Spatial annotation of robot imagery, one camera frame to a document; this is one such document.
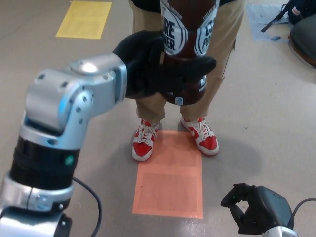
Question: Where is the dark blue backpack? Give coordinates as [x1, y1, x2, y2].
[261, 0, 316, 33]

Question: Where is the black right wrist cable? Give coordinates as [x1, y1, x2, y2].
[291, 198, 316, 229]

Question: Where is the person's left red white sneaker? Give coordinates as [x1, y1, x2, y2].
[180, 117, 220, 156]

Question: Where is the orange paper sheet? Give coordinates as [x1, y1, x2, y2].
[131, 130, 204, 220]

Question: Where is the blue paper sheet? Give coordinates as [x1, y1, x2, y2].
[246, 3, 294, 42]

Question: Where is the black shirt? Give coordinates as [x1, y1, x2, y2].
[129, 0, 244, 7]

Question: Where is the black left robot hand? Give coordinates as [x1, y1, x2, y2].
[112, 30, 217, 100]

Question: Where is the yellow paper sheet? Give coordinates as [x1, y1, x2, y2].
[55, 0, 113, 40]

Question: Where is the grey round seat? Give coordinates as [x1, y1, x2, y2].
[288, 21, 316, 67]

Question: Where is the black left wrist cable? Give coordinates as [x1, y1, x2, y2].
[63, 176, 103, 237]

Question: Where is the person's red white sneaker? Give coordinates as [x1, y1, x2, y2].
[131, 118, 160, 162]
[180, 117, 220, 156]

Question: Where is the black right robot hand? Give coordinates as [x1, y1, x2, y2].
[220, 183, 296, 235]

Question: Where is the person's right red white sneaker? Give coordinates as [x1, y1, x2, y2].
[131, 118, 160, 162]

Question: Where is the brown protein shake bottle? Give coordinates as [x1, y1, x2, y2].
[159, 0, 220, 106]

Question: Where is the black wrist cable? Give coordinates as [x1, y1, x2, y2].
[63, 176, 103, 237]
[291, 198, 316, 229]

